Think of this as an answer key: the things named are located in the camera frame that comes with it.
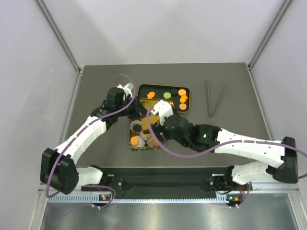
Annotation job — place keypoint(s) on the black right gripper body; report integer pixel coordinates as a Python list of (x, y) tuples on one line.
[(166, 134)]

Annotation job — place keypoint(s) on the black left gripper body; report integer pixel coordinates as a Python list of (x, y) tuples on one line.
[(133, 111)]

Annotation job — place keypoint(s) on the black sandwich cookie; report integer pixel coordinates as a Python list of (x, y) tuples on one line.
[(137, 128)]

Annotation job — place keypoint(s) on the gold square tin lid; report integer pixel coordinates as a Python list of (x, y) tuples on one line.
[(160, 109)]

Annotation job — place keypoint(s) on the gold square cookie tin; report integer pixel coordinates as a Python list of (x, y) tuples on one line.
[(145, 148)]

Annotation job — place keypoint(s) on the orange round cookie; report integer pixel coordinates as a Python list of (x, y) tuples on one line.
[(134, 141), (182, 92), (183, 106)]

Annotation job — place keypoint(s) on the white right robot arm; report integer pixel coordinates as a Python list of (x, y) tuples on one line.
[(275, 160)]

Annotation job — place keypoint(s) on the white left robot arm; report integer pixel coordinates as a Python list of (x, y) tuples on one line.
[(58, 165)]

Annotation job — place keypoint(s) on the white paper cup top left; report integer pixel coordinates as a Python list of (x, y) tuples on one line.
[(132, 123)]

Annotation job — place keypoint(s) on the white paper cup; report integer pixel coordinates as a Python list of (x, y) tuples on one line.
[(145, 137), (132, 123), (141, 143), (149, 141)]

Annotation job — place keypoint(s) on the orange bird cookie left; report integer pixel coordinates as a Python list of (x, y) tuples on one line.
[(151, 95)]

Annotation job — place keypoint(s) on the orange bird cookie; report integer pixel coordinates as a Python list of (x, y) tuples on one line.
[(151, 95), (183, 99)]

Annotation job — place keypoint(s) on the white paper cup centre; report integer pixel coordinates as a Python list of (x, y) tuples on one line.
[(145, 137)]

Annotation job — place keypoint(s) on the white paper cup bottom right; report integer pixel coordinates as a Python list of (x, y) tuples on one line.
[(149, 141)]

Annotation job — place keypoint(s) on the orange bird cookie right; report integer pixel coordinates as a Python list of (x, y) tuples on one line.
[(183, 99)]

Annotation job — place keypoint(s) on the white paper cup bottom left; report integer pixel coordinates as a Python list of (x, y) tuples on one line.
[(141, 143)]

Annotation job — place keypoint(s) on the black rectangular tray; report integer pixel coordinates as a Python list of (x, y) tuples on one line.
[(159, 90)]

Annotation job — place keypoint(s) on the green round cookie upper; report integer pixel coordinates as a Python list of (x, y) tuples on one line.
[(167, 95)]

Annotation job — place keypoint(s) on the black round cookie on tray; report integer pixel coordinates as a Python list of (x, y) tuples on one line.
[(174, 92)]

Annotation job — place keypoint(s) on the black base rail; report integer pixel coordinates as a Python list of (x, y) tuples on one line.
[(169, 182)]

